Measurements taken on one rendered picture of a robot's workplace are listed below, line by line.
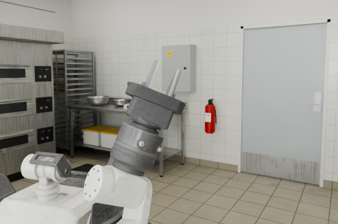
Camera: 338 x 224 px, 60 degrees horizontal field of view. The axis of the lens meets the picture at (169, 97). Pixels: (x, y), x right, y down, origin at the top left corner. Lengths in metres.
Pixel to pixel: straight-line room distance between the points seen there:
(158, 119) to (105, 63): 5.02
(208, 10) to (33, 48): 2.52
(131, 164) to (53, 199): 0.37
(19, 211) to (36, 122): 3.65
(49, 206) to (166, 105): 0.43
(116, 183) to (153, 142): 0.10
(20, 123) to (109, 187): 3.86
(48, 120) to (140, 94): 4.08
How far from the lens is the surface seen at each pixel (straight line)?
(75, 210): 0.81
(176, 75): 0.59
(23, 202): 0.89
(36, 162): 0.84
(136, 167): 0.55
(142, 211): 0.59
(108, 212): 0.77
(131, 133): 0.55
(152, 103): 0.56
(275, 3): 4.24
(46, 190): 0.87
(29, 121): 4.44
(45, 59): 4.55
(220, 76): 4.36
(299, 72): 4.13
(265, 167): 4.40
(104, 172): 0.55
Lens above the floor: 1.45
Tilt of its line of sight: 5 degrees down
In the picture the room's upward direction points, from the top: straight up
